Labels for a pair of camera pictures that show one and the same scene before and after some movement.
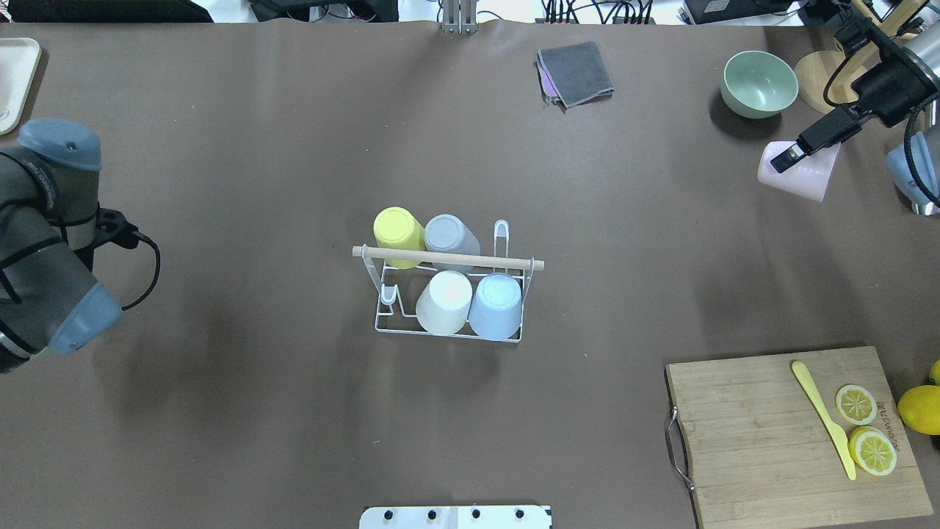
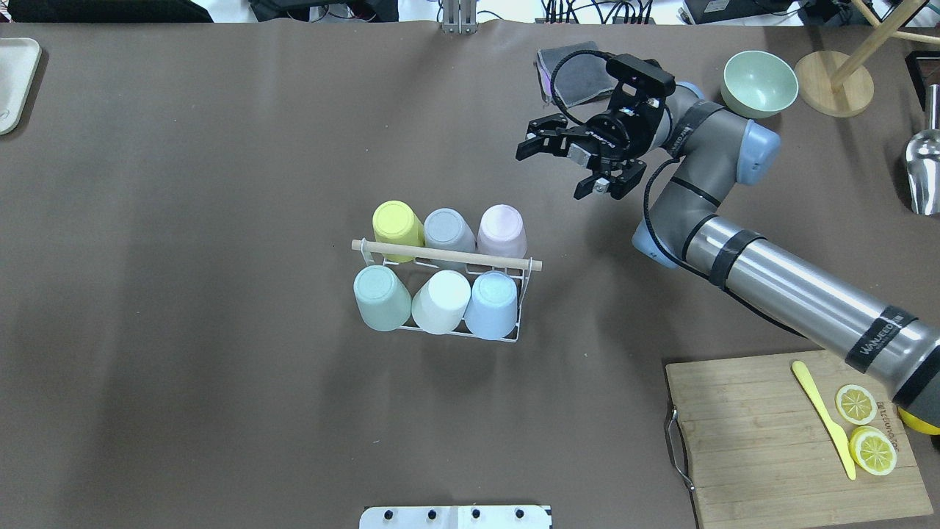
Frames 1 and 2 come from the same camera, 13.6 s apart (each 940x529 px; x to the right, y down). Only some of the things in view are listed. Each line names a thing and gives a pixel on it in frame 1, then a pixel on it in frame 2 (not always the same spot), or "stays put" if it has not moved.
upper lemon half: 872,450 stays put
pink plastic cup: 808,177 → 501,232
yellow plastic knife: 836,430 stays put
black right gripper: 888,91 → 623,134
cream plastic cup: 443,306 stays put
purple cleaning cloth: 550,89 stays put
